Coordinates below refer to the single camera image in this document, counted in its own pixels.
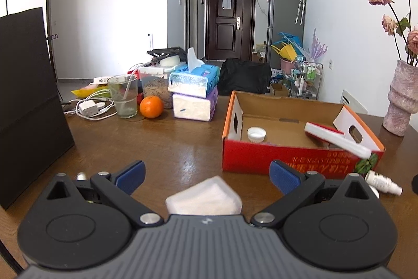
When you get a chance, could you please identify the purple hangers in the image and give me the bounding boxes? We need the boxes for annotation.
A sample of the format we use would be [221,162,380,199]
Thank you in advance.
[304,28,328,64]

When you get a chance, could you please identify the pink ceramic vase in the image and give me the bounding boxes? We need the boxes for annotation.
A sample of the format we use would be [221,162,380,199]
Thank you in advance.
[383,60,418,136]

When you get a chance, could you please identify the black paper bag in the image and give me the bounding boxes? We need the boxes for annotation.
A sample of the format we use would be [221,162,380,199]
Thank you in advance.
[0,0,75,210]

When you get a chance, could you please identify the white round container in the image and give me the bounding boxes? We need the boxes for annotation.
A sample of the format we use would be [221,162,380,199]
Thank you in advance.
[157,55,181,68]

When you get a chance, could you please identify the small brown cardboard box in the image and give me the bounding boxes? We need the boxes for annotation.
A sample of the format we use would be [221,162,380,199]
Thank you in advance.
[269,83,289,97]

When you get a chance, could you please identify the hanging folded umbrella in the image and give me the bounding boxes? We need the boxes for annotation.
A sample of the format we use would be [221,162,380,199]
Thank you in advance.
[295,0,308,25]

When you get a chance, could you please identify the white translucent plastic box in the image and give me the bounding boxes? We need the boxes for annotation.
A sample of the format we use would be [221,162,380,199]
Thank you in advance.
[165,176,243,216]

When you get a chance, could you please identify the dark brown entrance door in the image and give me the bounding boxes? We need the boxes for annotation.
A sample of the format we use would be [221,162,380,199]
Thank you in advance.
[206,0,257,62]

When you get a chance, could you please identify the glass cup with straw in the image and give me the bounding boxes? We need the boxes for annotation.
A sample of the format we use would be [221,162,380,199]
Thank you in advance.
[107,75,138,119]

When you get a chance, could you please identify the wire rack with bottles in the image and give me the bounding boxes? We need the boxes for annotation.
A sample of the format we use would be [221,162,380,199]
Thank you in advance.
[289,61,324,100]

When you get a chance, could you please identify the blue and yellow hangers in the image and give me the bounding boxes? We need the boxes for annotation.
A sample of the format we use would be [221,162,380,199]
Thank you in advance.
[271,32,306,62]

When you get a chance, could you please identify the purple tissue pack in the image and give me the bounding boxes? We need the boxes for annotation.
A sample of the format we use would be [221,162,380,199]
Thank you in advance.
[172,85,218,121]

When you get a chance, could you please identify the grey refrigerator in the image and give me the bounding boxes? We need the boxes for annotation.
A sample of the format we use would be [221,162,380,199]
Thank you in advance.
[266,0,306,65]

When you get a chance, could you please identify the black laptop stand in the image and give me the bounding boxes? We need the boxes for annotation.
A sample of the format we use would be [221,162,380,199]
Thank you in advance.
[147,47,187,62]

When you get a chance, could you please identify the red lint brush white handle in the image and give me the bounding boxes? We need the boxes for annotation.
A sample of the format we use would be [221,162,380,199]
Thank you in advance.
[304,122,373,159]

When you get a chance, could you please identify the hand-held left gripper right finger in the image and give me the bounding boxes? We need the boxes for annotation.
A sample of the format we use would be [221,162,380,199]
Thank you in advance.
[250,160,381,229]

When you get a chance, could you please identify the small white nozzle bottle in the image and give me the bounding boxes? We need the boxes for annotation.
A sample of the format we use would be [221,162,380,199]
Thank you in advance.
[364,170,403,198]

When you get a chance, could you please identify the white flat carton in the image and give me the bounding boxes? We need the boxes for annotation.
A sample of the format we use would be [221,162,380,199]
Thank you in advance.
[341,89,368,114]

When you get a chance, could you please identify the blue tissue pack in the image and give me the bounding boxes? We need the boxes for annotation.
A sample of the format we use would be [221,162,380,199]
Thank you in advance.
[167,48,220,99]

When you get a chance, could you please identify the black chair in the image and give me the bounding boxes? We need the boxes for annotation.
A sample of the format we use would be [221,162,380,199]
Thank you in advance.
[218,58,272,96]

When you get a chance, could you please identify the white charger with cables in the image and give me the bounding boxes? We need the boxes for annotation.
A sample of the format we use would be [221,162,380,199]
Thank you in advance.
[62,88,118,120]

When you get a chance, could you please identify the clear food container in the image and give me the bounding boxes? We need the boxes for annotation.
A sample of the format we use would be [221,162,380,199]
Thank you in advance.
[138,65,173,110]

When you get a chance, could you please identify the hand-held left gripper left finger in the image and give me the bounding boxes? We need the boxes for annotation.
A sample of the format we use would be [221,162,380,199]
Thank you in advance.
[37,160,165,229]

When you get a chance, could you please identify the orange fruit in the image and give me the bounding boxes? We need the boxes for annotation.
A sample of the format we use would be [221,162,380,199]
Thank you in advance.
[140,96,164,119]

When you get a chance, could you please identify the yellow packet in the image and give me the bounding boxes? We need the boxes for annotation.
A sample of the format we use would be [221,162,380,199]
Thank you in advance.
[71,85,110,99]

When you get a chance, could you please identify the red cardboard box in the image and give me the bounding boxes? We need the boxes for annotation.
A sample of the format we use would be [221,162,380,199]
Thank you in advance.
[222,90,386,175]

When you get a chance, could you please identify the pink bucket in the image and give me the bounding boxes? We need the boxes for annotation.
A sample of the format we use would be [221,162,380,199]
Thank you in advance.
[280,58,296,75]

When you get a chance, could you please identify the white bottle cap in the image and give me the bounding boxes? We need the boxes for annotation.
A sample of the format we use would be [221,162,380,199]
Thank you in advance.
[247,127,266,143]

